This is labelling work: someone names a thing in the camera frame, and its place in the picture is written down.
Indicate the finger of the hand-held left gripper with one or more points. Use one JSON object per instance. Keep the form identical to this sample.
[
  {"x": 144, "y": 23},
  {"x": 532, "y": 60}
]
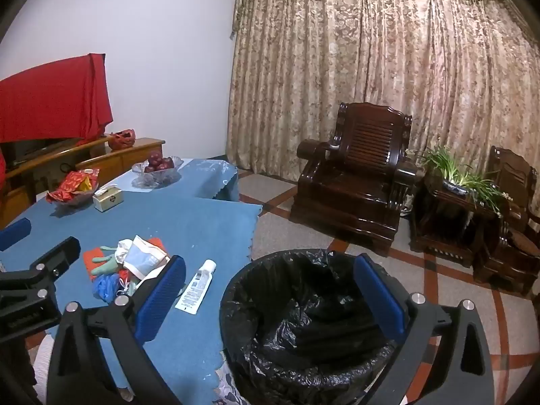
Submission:
[
  {"x": 14, "y": 233},
  {"x": 59, "y": 255}
]

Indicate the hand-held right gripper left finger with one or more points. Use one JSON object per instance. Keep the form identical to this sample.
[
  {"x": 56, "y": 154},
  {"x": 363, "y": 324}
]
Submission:
[{"x": 162, "y": 299}]

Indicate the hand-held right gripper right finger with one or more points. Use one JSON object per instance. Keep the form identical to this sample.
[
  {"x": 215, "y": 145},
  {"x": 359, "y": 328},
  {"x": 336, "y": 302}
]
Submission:
[{"x": 379, "y": 299}]

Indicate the white squeeze tube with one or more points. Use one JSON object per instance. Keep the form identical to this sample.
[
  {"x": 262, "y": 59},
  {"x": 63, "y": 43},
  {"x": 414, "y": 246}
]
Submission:
[{"x": 196, "y": 289}]

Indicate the white cloth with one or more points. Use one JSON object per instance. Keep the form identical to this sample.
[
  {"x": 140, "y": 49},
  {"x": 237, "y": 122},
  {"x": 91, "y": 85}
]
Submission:
[{"x": 143, "y": 257}]

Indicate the green sock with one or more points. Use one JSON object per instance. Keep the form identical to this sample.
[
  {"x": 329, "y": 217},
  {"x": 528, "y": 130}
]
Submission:
[{"x": 105, "y": 263}]

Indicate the blue plastic bag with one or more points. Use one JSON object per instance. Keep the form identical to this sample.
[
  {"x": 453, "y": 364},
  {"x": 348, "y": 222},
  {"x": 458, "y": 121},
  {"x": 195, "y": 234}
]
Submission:
[{"x": 105, "y": 289}]

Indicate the black lined waste bin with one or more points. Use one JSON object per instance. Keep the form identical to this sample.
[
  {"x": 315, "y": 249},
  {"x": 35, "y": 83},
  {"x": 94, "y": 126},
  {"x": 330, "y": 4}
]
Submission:
[{"x": 303, "y": 316}]

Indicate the glass dish of red packets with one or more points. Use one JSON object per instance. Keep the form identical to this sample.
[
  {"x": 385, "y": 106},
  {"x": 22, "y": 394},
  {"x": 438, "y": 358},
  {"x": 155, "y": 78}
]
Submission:
[{"x": 74, "y": 187}]

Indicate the beige tissue box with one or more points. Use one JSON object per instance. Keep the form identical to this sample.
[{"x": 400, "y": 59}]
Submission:
[{"x": 107, "y": 200}]

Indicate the black television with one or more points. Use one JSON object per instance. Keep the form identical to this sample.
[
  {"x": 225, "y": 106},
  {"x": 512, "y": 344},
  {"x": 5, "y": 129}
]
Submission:
[{"x": 25, "y": 149}]

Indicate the dark wooden side table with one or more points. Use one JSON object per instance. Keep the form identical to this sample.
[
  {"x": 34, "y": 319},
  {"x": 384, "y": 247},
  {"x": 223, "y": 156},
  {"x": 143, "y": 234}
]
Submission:
[{"x": 447, "y": 228}]

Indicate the grey floral table cover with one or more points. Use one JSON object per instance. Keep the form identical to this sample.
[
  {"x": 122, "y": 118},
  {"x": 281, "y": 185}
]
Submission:
[{"x": 230, "y": 388}]

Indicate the wooden cabinet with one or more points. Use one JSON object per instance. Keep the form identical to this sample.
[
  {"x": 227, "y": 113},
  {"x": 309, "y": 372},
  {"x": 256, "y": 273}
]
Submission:
[{"x": 118, "y": 158}]

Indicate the glass fruit bowl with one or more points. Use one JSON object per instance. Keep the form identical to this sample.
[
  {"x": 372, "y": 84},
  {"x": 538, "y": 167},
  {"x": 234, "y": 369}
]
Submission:
[{"x": 158, "y": 177}]

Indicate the dark wooden armchair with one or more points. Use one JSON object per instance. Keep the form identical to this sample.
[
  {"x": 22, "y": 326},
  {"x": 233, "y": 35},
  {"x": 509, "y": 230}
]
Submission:
[
  {"x": 354, "y": 177},
  {"x": 510, "y": 236}
]

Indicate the light blue patterned tablecloth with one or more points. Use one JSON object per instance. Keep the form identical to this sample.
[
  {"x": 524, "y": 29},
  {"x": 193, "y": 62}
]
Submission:
[{"x": 206, "y": 177}]

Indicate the red woven basket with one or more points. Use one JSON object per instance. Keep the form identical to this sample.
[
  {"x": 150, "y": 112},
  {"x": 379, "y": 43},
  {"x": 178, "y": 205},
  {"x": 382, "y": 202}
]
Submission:
[{"x": 122, "y": 139}]

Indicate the pile of red apples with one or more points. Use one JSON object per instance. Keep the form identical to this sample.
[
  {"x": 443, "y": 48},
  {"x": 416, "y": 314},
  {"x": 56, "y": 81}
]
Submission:
[{"x": 158, "y": 163}]

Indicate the red cloth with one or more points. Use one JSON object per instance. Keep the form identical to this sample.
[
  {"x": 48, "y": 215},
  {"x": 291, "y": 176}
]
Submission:
[{"x": 50, "y": 101}]

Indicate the potted green plant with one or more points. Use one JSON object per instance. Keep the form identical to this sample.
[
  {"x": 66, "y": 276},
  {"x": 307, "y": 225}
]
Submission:
[{"x": 457, "y": 179}]

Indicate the beige floral curtain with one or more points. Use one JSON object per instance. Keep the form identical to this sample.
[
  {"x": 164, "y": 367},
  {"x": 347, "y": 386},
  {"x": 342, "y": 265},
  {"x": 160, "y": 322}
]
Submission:
[{"x": 337, "y": 59}]

